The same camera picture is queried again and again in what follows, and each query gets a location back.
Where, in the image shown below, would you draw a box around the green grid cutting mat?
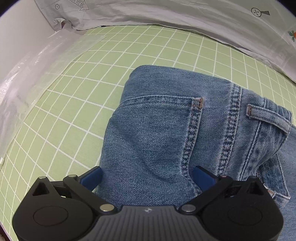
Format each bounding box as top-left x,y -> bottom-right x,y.
1,26 -> 295,240

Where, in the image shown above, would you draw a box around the blue denim jeans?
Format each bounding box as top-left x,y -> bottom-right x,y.
95,65 -> 295,240

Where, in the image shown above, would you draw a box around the clear plastic zipper bag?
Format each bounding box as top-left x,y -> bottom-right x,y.
1,28 -> 105,164

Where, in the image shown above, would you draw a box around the white carrot print sheet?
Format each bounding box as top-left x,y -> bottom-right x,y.
36,1 -> 295,80

